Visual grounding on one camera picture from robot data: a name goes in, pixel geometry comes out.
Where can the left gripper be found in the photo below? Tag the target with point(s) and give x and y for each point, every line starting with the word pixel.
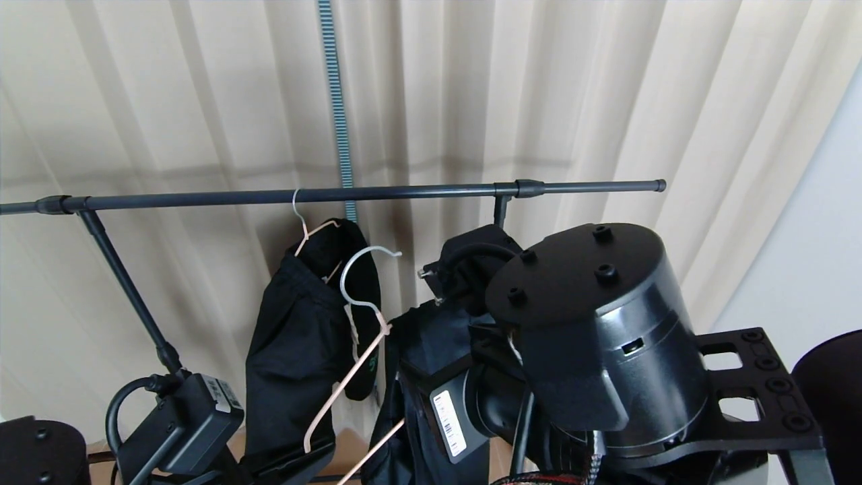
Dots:
pixel 289 465

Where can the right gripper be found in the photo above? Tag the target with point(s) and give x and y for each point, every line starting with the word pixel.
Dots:
pixel 471 404

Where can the black garment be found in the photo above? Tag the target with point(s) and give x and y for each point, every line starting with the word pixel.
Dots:
pixel 417 337

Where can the black shorts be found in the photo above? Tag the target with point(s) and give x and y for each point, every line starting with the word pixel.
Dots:
pixel 289 377

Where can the pink clothes hanger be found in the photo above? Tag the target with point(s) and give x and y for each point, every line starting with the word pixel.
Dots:
pixel 350 381
pixel 296 205

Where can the black clothes rack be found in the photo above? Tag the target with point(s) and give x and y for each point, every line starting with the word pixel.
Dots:
pixel 202 197

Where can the beige curtain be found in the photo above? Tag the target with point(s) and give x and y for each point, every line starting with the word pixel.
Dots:
pixel 168 87

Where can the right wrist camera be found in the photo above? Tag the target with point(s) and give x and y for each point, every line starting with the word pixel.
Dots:
pixel 471 263

